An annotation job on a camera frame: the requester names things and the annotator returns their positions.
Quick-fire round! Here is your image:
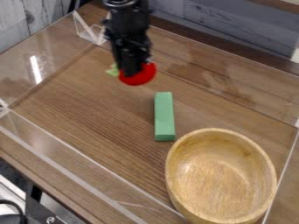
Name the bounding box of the black cable under table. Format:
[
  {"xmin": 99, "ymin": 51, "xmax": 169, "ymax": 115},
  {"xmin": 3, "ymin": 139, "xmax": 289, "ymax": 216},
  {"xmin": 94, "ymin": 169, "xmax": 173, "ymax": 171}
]
[{"xmin": 0, "ymin": 199, "xmax": 29, "ymax": 224}]

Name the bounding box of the clear acrylic corner bracket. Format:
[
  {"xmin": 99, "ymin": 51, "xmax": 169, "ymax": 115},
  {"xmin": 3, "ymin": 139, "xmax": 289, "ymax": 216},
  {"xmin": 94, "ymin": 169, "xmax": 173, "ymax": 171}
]
[{"xmin": 73, "ymin": 11, "xmax": 110, "ymax": 47}]

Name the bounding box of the black metal table bracket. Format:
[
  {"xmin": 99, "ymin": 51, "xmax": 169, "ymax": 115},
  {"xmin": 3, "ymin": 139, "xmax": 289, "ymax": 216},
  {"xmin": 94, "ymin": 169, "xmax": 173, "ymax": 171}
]
[{"xmin": 25, "ymin": 184, "xmax": 67, "ymax": 224}]

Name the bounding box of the light wooden bowl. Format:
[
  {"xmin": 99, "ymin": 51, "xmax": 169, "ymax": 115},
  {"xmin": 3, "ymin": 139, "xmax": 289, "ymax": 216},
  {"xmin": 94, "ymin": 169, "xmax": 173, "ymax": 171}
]
[{"xmin": 165, "ymin": 128, "xmax": 277, "ymax": 224}]

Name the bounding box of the red plush strawberry toy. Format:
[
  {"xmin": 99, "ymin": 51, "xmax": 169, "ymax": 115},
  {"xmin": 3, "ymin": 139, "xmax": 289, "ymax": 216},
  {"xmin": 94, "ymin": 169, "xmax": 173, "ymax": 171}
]
[{"xmin": 106, "ymin": 62, "xmax": 157, "ymax": 86}]

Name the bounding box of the clear acrylic enclosure wall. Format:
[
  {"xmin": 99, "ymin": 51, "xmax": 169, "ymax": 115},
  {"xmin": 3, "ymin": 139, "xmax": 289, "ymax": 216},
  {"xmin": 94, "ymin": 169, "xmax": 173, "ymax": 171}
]
[{"xmin": 0, "ymin": 3, "xmax": 299, "ymax": 224}]

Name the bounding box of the green rectangular foam block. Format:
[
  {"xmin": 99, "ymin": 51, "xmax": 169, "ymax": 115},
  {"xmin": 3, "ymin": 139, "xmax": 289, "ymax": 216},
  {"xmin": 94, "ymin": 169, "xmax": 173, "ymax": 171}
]
[{"xmin": 154, "ymin": 92, "xmax": 176, "ymax": 142}]

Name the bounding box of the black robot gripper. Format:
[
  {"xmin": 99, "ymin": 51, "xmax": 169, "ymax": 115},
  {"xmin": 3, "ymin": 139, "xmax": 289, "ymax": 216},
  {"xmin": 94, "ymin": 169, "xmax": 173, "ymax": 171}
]
[{"xmin": 103, "ymin": 5, "xmax": 151, "ymax": 77}]

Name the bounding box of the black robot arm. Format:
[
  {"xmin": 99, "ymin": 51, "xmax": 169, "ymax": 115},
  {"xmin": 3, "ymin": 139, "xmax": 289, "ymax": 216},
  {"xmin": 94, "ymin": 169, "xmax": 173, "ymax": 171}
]
[{"xmin": 102, "ymin": 0, "xmax": 151, "ymax": 77}]

